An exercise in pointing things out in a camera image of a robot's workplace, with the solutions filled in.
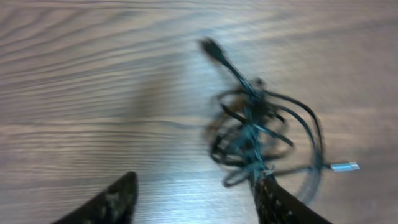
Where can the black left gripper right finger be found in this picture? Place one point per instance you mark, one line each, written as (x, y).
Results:
(275, 205)

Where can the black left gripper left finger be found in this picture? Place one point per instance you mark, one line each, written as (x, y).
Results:
(114, 205)

